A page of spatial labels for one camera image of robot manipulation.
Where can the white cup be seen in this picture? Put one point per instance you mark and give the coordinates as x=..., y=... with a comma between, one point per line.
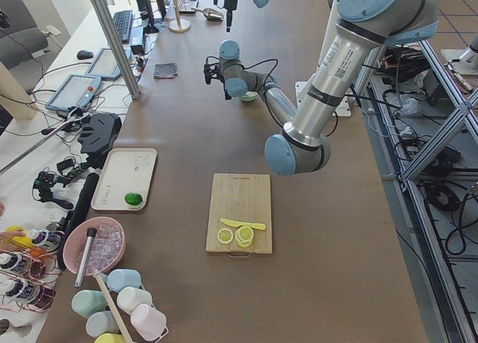
x=129, y=298

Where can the pink cup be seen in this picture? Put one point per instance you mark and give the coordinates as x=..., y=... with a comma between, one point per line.
x=149, y=322

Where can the mint green cup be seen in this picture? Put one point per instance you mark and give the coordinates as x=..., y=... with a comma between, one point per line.
x=87, y=302

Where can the yellow plastic knife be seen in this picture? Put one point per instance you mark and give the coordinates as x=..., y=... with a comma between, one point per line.
x=237, y=224

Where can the yellow lemon slice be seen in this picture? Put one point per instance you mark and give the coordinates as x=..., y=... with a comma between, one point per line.
x=225, y=236

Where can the wooden mug tree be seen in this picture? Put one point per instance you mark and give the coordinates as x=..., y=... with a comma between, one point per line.
x=178, y=25

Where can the light blue cup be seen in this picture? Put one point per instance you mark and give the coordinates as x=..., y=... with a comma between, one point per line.
x=119, y=279

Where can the green lime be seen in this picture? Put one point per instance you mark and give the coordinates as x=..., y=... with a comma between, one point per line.
x=133, y=199

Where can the pink ice bowl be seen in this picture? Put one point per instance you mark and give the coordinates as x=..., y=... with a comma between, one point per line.
x=107, y=250

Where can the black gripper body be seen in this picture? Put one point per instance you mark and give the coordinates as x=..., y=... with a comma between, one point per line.
x=226, y=86

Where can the beige serving tray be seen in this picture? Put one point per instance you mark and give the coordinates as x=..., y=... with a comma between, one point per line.
x=125, y=170

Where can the green small bowl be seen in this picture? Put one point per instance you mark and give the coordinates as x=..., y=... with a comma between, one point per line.
x=249, y=96

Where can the metal scoop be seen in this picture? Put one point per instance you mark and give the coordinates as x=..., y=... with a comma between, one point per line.
x=210, y=14

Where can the blue teach pendant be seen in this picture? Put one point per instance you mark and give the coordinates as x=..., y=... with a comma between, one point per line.
x=104, y=65
x=77, y=91

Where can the bamboo cutting board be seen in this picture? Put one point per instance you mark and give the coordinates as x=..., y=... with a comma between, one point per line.
x=240, y=197

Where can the grey folded cloth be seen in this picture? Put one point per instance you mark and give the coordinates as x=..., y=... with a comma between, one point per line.
x=168, y=70

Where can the black computer mouse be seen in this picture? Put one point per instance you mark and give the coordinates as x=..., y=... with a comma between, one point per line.
x=84, y=55

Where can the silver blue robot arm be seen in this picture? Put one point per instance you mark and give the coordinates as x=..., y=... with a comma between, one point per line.
x=361, y=26

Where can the black keyboard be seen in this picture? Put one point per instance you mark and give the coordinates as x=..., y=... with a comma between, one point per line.
x=122, y=22

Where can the metal muddler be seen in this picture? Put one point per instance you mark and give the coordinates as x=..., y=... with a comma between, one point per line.
x=82, y=268

